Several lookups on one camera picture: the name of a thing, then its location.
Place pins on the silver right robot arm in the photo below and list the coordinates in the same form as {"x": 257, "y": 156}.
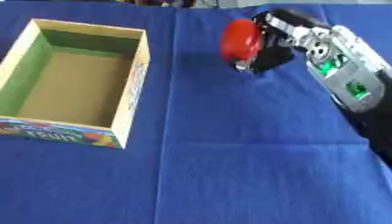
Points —
{"x": 347, "y": 75}

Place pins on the tan cardboard box green inside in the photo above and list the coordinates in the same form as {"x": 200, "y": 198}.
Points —
{"x": 76, "y": 87}

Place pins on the red toy apple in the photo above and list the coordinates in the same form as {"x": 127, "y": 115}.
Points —
{"x": 240, "y": 40}

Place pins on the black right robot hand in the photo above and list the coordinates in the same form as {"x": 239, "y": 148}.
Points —
{"x": 275, "y": 54}

